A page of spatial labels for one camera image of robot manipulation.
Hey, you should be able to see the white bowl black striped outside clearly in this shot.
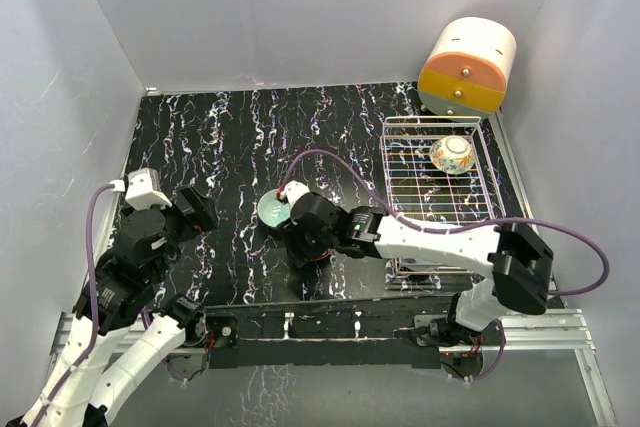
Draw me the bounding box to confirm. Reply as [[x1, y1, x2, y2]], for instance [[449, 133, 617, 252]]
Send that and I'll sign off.
[[306, 248, 333, 263]]

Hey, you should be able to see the floral cream bowl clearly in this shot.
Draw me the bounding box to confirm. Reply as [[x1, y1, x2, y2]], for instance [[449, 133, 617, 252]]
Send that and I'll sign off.
[[429, 135, 475, 175]]

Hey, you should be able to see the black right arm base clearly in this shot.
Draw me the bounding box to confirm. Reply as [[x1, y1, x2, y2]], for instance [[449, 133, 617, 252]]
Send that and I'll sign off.
[[390, 314, 507, 355]]

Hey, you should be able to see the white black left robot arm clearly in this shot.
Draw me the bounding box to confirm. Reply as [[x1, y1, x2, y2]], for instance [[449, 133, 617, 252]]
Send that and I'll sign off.
[[8, 180, 217, 426]]

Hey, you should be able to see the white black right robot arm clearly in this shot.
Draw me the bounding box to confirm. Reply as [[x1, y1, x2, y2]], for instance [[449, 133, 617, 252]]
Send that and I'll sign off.
[[276, 191, 553, 346]]

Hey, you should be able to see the celadon green bowl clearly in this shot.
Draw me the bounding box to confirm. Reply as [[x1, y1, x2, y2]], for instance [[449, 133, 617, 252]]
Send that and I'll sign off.
[[257, 189, 290, 229]]

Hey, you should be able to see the black marble table mat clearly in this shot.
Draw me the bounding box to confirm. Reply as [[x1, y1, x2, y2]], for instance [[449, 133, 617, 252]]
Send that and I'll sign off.
[[79, 80, 565, 308]]

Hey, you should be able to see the round pastel drawer cabinet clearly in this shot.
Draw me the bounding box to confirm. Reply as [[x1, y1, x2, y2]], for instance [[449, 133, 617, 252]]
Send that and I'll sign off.
[[417, 17, 517, 119]]

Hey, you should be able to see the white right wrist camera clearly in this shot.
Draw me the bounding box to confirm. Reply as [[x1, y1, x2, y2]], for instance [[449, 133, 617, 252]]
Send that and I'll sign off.
[[276, 181, 310, 208]]

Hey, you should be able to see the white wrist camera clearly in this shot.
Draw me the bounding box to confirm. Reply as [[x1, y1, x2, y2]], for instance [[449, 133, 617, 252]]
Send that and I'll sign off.
[[125, 168, 172, 211], [276, 181, 310, 208]]

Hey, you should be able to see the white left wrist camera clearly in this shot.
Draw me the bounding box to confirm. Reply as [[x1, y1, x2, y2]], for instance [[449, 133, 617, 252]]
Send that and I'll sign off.
[[125, 168, 172, 211]]

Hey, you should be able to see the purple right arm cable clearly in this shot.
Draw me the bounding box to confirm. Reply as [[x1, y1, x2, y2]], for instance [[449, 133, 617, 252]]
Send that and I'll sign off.
[[279, 149, 611, 383]]

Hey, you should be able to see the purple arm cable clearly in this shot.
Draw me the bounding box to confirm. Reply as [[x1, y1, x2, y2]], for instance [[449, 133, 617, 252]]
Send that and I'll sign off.
[[19, 179, 126, 423], [279, 149, 611, 383]]

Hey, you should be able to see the white wire dish rack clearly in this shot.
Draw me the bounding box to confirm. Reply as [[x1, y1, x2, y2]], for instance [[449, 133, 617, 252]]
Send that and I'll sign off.
[[379, 115, 509, 279]]

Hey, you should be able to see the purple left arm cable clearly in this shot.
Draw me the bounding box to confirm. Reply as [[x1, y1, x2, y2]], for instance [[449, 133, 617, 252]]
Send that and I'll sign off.
[[19, 179, 126, 423]]

